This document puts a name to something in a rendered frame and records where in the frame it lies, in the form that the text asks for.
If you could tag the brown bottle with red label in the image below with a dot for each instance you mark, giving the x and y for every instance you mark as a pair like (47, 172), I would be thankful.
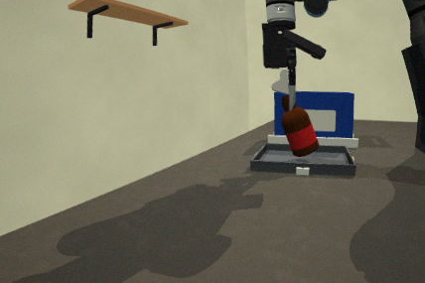
(298, 129)

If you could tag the blue plastic crate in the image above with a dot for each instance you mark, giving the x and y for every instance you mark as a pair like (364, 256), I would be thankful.
(331, 113)

